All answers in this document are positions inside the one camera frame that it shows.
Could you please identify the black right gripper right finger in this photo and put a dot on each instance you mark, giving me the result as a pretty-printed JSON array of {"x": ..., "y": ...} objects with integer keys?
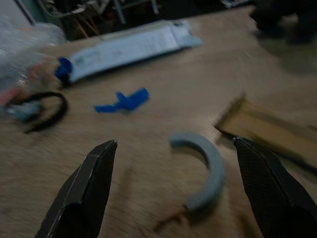
[{"x": 272, "y": 193}]

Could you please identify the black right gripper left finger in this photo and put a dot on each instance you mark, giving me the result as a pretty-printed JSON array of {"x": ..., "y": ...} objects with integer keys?
[{"x": 84, "y": 196}]

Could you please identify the brown cardboard piece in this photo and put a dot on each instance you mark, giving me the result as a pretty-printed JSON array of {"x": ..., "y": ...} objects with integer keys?
[{"x": 262, "y": 124}]

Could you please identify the blue tape scrap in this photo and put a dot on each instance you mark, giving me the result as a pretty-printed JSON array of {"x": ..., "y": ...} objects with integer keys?
[{"x": 126, "y": 101}]

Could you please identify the blue plastic cap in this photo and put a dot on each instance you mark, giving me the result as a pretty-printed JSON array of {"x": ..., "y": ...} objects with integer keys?
[{"x": 64, "y": 69}]

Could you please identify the clear plastic bag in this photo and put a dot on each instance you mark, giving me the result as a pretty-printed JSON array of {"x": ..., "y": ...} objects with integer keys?
[{"x": 22, "y": 64}]

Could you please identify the white printed paper package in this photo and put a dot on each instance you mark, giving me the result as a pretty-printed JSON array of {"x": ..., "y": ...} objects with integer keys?
[{"x": 128, "y": 47}]

